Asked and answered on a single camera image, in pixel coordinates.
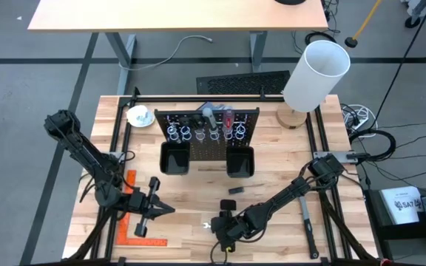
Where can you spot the black perforated grille panel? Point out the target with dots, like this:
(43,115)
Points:
(242,83)

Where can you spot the black equipment case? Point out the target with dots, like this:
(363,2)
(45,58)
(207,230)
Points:
(412,232)

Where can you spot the black round object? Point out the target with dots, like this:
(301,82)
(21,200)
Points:
(290,1)

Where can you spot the thin black pole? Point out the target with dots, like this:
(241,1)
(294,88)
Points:
(405,59)

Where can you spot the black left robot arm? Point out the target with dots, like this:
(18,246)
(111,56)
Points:
(87,159)

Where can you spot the blue grey work gloves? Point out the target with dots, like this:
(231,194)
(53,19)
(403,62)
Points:
(216,106)

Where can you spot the white small dish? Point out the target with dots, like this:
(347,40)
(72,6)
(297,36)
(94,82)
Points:
(140,116)

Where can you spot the small black rectangular block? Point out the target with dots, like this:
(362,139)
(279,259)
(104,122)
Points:
(236,190)

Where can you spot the light wooden desk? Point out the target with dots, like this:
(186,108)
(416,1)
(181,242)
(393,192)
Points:
(176,14)

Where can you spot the white printed booklet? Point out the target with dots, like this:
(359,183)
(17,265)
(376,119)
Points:
(399,205)

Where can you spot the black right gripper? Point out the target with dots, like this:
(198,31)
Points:
(235,229)

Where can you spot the black metal pegboard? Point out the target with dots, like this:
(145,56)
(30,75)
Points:
(205,153)

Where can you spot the white shade wooden base lamp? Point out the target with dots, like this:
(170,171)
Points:
(314,77)

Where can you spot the grey metal mount plate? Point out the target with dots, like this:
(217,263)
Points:
(331,157)

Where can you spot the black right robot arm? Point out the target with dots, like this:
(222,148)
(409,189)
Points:
(290,192)

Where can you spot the grey wheeled cart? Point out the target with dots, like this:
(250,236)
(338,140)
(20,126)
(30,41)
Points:
(416,14)

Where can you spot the black plastic pegboard bin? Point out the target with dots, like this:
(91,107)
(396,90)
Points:
(239,162)
(175,159)

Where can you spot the orange carpenter square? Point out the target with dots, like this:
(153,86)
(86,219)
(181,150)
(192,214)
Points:
(142,242)

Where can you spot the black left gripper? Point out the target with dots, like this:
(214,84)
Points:
(141,205)

